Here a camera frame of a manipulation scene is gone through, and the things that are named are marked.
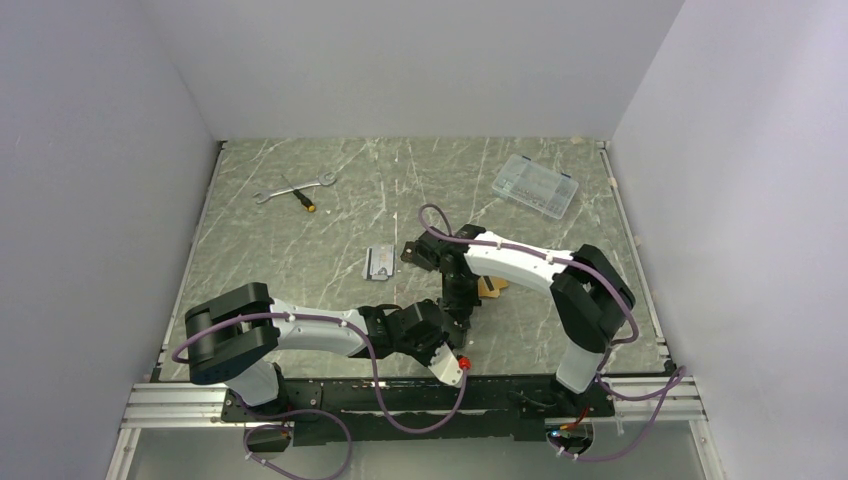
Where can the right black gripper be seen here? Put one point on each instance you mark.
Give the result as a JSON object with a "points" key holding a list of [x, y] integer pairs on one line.
{"points": [[451, 302]]}

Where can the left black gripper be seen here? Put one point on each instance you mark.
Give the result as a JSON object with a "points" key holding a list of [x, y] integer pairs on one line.
{"points": [[447, 335]]}

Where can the tan wooden block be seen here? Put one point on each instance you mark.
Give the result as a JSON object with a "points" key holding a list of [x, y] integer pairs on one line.
{"points": [[491, 287]]}

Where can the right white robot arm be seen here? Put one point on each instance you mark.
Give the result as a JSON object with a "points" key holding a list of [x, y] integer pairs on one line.
{"points": [[592, 300]]}

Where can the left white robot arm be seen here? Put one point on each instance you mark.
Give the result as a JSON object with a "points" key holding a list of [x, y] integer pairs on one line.
{"points": [[230, 336]]}

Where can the clear plastic organizer box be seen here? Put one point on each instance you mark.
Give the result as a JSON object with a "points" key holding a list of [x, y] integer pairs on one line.
{"points": [[533, 185]]}

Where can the silver open-end wrench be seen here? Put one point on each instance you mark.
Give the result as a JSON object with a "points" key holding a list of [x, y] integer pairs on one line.
{"points": [[324, 180]]}

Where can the black yellow screwdriver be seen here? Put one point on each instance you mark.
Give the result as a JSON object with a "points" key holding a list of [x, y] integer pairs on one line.
{"points": [[305, 201]]}

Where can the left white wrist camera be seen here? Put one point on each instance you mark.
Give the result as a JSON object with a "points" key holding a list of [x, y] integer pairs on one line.
{"points": [[445, 366]]}

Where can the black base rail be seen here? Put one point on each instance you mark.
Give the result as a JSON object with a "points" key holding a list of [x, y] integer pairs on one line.
{"points": [[520, 407]]}

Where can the aluminium frame rail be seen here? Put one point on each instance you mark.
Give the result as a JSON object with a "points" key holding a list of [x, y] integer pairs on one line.
{"points": [[174, 405]]}

